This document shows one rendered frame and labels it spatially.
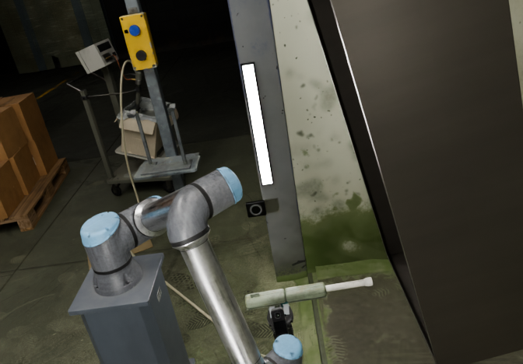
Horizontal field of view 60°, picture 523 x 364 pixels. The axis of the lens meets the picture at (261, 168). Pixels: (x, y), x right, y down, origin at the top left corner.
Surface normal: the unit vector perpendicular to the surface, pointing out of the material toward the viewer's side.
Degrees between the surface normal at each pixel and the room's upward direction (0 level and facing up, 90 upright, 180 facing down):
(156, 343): 90
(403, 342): 0
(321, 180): 90
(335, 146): 90
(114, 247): 90
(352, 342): 0
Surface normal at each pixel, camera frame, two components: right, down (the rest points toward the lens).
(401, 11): 0.03, 0.43
